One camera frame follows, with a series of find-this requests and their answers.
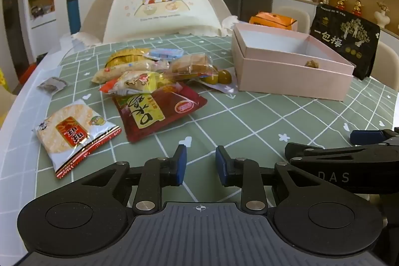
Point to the pink cardboard box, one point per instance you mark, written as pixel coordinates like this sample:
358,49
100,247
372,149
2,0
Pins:
280,79

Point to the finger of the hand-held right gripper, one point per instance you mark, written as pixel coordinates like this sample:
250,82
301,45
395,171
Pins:
366,137
304,152

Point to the black gold-printed bag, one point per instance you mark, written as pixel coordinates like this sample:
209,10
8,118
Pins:
343,38

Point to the green checked tablecloth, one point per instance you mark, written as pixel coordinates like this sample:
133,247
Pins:
249,116

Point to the green olives packet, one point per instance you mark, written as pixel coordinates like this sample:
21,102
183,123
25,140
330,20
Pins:
223,76

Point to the orange cardboard box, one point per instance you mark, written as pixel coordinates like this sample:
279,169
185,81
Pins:
274,21

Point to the white vase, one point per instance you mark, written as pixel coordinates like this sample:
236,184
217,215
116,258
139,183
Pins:
382,16

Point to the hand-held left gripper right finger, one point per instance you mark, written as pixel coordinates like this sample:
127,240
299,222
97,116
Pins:
221,166

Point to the clear brown cake packet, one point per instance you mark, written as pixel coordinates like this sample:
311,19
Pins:
190,65

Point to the small grey sachet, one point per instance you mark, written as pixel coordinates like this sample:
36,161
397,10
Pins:
51,85

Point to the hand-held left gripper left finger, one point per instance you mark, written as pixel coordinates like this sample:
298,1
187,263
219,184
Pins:
180,164

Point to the gold red figurine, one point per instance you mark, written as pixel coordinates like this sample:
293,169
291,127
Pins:
358,7
341,1

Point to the cream chair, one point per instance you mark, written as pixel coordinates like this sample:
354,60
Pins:
388,63
299,18

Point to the blue pink candy packet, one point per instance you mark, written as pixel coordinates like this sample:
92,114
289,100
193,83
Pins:
165,53

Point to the printed mesh food cover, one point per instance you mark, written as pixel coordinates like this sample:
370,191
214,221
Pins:
156,19

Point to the blue thermos bottle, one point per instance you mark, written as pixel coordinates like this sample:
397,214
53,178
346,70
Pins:
73,13

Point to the long grain bar packet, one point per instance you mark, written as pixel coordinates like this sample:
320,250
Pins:
118,71

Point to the large red snack packet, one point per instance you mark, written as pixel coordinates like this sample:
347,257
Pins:
174,104

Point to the brown walnut snack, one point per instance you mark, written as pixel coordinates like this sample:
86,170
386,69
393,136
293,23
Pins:
311,63

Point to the white rice cracker packet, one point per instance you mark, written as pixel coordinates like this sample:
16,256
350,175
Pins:
71,132

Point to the orange yellow snack packet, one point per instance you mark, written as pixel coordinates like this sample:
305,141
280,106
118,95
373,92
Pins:
137,82

